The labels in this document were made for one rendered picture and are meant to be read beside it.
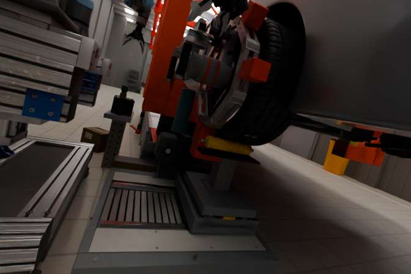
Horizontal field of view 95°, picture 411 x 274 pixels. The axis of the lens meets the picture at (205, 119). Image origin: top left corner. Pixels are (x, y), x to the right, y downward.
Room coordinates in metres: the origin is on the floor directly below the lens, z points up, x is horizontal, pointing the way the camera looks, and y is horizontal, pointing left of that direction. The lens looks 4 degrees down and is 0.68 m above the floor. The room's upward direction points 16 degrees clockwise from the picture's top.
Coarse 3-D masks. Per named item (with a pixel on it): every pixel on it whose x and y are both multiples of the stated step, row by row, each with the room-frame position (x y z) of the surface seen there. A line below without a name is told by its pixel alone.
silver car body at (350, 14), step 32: (256, 0) 1.29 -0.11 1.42; (320, 0) 0.76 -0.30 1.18; (352, 0) 0.64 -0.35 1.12; (384, 0) 0.55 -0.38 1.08; (320, 32) 0.72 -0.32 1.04; (352, 32) 0.60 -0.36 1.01; (384, 32) 0.52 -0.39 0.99; (320, 64) 0.68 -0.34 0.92; (352, 64) 0.57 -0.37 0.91; (384, 64) 0.50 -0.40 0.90; (320, 96) 0.64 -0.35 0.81; (352, 96) 0.54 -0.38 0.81; (384, 96) 0.47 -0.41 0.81; (320, 128) 2.62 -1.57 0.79; (384, 128) 0.48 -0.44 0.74
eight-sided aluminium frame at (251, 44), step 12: (240, 24) 0.87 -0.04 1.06; (240, 36) 0.83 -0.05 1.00; (252, 36) 0.83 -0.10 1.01; (216, 48) 1.16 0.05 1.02; (252, 48) 0.77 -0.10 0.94; (240, 60) 0.77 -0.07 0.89; (240, 84) 0.81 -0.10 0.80; (204, 96) 1.22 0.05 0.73; (228, 96) 0.78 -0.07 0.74; (240, 96) 0.77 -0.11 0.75; (204, 108) 1.16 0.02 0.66; (228, 108) 0.86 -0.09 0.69; (204, 120) 0.98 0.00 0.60; (216, 120) 0.87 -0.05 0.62
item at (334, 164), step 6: (330, 144) 4.18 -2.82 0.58; (330, 150) 4.13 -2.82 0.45; (330, 156) 4.09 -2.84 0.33; (336, 156) 4.00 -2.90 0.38; (330, 162) 4.06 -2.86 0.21; (336, 162) 3.98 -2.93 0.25; (342, 162) 3.95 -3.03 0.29; (324, 168) 4.16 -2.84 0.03; (330, 168) 4.03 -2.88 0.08; (336, 168) 3.97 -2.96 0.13; (342, 168) 3.96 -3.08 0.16; (336, 174) 3.97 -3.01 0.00; (342, 174) 4.00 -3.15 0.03
